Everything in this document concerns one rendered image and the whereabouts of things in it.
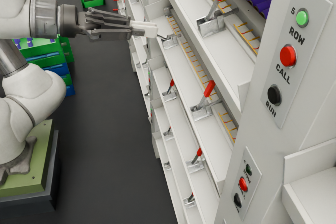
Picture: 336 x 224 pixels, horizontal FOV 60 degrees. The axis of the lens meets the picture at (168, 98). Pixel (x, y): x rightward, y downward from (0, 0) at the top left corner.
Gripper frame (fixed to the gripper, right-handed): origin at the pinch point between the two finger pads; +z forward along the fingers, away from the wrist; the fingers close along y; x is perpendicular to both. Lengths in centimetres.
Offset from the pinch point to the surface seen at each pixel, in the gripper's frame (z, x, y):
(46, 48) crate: -27, -55, -72
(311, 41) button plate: -3, 28, 51
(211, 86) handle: 7.4, 4.0, 27.2
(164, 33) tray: 8.2, -4.0, -6.5
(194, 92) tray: 8.9, -3.6, 20.2
